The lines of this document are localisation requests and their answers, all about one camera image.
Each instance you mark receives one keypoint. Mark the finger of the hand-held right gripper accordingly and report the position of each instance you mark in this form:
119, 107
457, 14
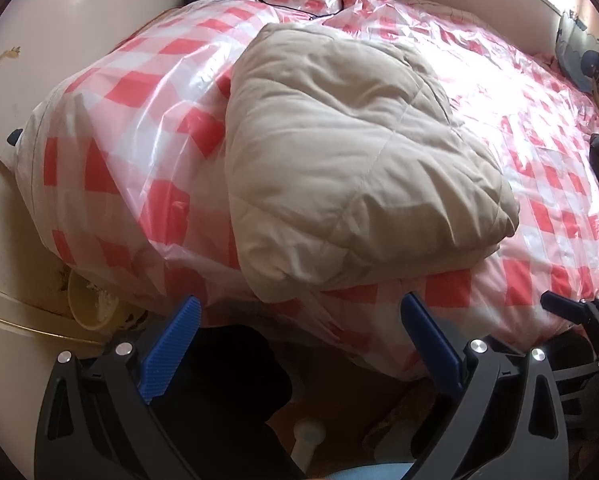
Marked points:
562, 305

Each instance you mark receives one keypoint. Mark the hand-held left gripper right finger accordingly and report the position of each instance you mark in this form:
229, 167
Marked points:
429, 347

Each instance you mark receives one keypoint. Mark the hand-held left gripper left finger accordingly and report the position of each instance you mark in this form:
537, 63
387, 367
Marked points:
172, 350

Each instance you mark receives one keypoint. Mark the beige quilted jacket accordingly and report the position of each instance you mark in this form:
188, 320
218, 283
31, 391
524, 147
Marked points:
354, 160

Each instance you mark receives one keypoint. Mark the person's leg in black pants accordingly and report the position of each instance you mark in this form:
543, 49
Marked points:
229, 395

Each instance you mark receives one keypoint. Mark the yellow bowl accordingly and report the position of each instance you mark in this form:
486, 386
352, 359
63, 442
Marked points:
87, 310

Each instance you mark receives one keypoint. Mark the light blue cloth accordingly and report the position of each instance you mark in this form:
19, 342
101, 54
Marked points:
369, 472

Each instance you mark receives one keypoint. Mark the person's white sock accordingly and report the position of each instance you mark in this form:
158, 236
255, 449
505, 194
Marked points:
307, 435

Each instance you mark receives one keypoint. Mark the red checkered plastic sheet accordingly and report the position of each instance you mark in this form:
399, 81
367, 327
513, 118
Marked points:
129, 160

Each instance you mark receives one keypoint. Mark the pink curtain with blue hem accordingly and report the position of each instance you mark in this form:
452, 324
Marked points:
584, 60

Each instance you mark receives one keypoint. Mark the small blue object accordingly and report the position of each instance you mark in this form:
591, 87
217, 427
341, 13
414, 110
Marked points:
14, 137

